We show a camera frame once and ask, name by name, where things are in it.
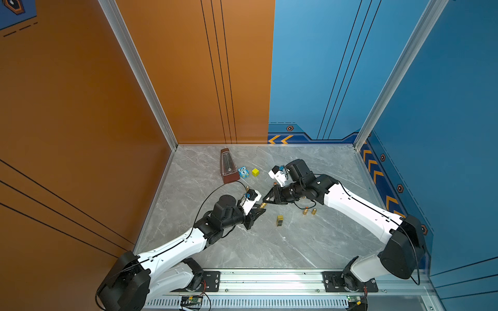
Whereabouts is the aluminium corner post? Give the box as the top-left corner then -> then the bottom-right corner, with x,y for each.
98,0 -> 178,152
353,0 -> 448,152

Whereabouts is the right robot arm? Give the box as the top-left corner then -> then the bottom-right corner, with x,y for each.
263,159 -> 427,292

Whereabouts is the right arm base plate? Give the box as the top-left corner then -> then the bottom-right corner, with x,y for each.
322,271 -> 379,294

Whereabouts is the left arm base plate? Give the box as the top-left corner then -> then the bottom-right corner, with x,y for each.
173,271 -> 221,292

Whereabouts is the right aluminium corner post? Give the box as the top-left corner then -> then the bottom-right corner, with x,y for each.
353,0 -> 448,152

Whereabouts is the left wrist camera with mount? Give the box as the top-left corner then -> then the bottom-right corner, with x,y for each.
239,188 -> 262,215

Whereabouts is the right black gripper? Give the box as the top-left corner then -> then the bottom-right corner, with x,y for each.
261,181 -> 305,204

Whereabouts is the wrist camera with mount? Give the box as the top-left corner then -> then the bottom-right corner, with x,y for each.
239,188 -> 262,215
268,165 -> 289,187

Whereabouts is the left green circuit board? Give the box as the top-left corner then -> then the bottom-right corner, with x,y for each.
179,295 -> 204,311

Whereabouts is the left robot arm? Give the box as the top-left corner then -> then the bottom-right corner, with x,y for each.
95,189 -> 265,310

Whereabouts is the front aluminium rail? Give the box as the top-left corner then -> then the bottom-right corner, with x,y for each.
141,269 -> 444,310

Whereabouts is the dark red metronome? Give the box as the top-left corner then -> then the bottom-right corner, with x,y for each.
220,148 -> 240,184

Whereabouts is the green circuit board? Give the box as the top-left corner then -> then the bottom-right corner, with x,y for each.
346,297 -> 368,311
179,295 -> 204,311

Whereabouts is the blue owl toy cube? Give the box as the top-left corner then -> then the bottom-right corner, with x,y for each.
238,167 -> 250,179

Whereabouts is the left aluminium corner post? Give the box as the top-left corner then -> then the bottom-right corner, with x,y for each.
98,0 -> 178,152

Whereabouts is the square gold black lipstick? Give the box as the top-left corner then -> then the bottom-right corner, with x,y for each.
276,215 -> 284,227

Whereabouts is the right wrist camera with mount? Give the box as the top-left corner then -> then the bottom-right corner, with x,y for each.
268,165 -> 289,187

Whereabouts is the right green circuit board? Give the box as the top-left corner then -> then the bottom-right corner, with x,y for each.
346,297 -> 368,311

